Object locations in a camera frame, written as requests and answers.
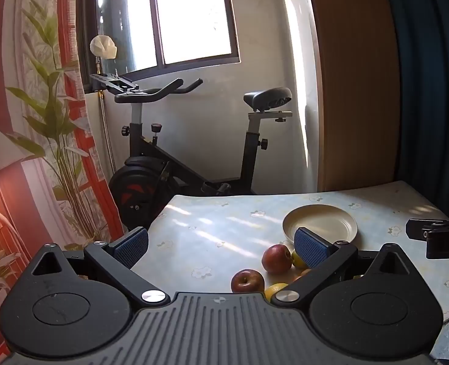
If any cream round plate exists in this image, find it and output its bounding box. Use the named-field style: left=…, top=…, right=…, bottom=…
left=283, top=204, right=358, bottom=246

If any black exercise bike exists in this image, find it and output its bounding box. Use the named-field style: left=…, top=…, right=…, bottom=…
left=89, top=73, right=294, bottom=232

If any yellow lemon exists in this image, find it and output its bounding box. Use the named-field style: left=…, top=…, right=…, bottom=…
left=264, top=283, right=289, bottom=300

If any white wrapped shower head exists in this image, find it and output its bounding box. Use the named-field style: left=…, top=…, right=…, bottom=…
left=90, top=35, right=118, bottom=60

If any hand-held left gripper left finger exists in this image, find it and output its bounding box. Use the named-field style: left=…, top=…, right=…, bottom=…
left=32, top=227, right=171, bottom=307

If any metal shower hose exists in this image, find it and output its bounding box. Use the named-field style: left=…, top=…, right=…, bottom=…
left=97, top=57, right=117, bottom=176

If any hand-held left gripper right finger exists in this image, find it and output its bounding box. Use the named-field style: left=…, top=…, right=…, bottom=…
left=271, top=227, right=415, bottom=308

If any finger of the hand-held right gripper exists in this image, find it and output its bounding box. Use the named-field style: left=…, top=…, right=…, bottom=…
left=406, top=218, right=449, bottom=241

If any red apple with yellow patches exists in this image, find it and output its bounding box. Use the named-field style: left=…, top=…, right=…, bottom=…
left=262, top=244, right=292, bottom=273

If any printed plant curtain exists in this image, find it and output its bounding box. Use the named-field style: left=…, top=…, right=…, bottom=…
left=0, top=0, right=128, bottom=365

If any dark blue curtain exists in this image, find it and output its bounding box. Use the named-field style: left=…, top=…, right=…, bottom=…
left=378, top=0, right=449, bottom=219

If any dark framed window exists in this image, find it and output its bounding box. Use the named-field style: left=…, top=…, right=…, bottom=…
left=76, top=0, right=241, bottom=94

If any wooden board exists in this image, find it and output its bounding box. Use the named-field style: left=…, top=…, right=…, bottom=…
left=304, top=0, right=404, bottom=193

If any dark red apple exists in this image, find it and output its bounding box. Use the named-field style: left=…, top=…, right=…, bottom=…
left=231, top=269, right=265, bottom=293

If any green plum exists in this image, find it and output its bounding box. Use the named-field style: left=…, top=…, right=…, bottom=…
left=291, top=250, right=309, bottom=270

